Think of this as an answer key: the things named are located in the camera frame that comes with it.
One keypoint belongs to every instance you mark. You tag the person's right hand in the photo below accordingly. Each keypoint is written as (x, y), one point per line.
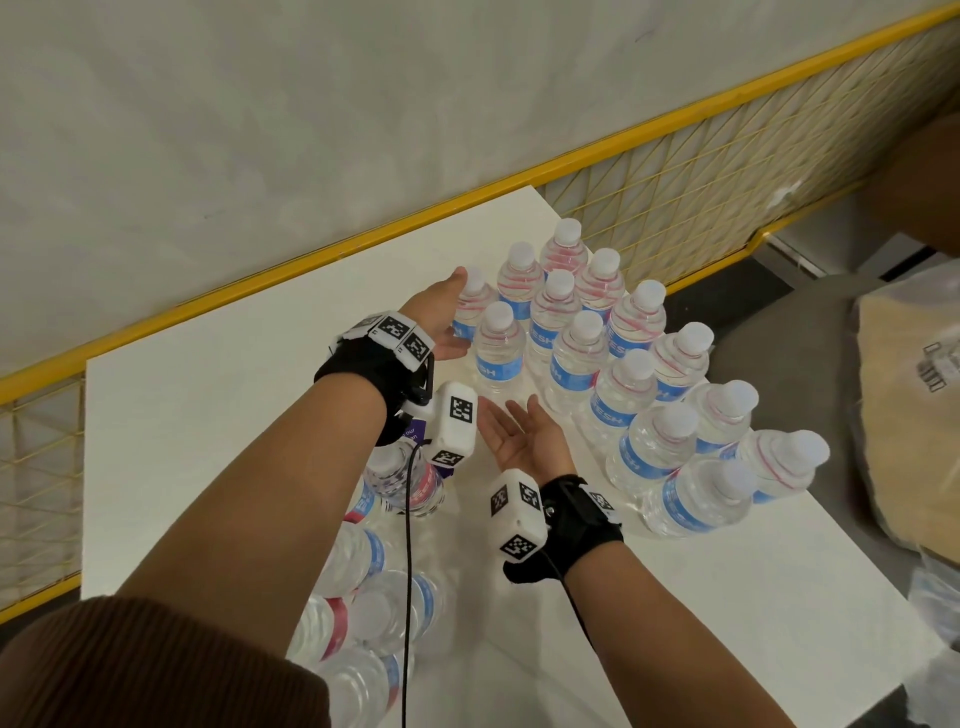
(532, 446)

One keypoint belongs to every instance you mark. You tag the person's left hand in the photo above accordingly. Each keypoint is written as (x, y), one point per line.
(435, 315)

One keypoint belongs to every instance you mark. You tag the arranged group of water bottles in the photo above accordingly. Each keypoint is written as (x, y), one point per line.
(577, 360)

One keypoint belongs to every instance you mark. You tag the cluster of water bottles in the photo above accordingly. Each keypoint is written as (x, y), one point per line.
(375, 615)

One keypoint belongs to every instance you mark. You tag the brown cardboard box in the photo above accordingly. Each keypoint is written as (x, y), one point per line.
(900, 450)

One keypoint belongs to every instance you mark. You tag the person's right forearm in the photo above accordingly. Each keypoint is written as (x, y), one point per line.
(660, 645)

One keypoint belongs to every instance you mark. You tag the person's left forearm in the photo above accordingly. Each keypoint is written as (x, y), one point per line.
(262, 495)

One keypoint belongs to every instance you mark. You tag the black wristband with markers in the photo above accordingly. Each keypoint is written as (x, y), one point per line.
(360, 367)
(585, 525)

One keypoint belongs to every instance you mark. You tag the white table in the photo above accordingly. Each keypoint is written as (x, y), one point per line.
(225, 390)

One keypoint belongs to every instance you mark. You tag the brown sweater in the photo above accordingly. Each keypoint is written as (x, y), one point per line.
(150, 667)

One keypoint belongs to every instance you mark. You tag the brown chair backrest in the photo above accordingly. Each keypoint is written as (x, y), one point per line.
(922, 187)

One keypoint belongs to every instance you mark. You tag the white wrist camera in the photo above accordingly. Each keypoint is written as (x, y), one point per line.
(517, 525)
(457, 412)

